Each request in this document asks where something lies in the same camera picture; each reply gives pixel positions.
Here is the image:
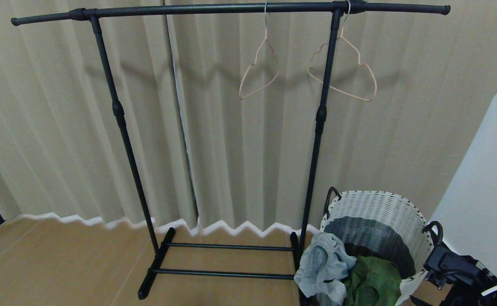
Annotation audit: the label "pink clothes hanger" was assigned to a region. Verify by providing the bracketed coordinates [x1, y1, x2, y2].
[239, 2, 279, 101]
[308, 0, 378, 102]

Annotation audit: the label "pale grey shorts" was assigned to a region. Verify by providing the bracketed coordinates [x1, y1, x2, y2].
[294, 232, 357, 306]

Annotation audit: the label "green long-sleeved shirt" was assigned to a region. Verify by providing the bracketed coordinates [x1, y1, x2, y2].
[344, 255, 403, 306]

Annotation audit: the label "white laundry basket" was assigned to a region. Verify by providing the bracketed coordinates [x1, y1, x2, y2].
[320, 187, 443, 306]

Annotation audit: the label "black clothes rack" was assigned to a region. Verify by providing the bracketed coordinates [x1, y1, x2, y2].
[11, 0, 451, 300]

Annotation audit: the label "beige curtain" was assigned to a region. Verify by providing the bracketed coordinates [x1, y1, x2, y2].
[0, 0, 497, 236]

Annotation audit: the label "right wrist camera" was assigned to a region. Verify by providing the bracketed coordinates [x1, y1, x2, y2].
[423, 244, 487, 286]

